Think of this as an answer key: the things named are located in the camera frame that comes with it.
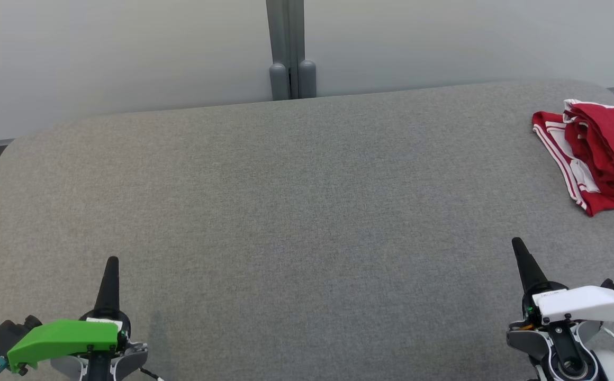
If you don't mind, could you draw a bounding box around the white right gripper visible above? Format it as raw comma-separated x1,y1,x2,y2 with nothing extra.
512,237,614,326

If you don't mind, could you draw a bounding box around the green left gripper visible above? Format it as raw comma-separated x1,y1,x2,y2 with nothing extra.
7,256,133,374

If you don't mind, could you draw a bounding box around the red white t-shirt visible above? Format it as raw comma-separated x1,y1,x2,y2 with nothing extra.
531,110,614,217

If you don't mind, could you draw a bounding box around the grey fabric sofa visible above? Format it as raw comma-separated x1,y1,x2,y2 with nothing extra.
0,79,614,381

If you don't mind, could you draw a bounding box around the grey partition post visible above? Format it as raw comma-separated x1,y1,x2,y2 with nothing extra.
266,0,317,101

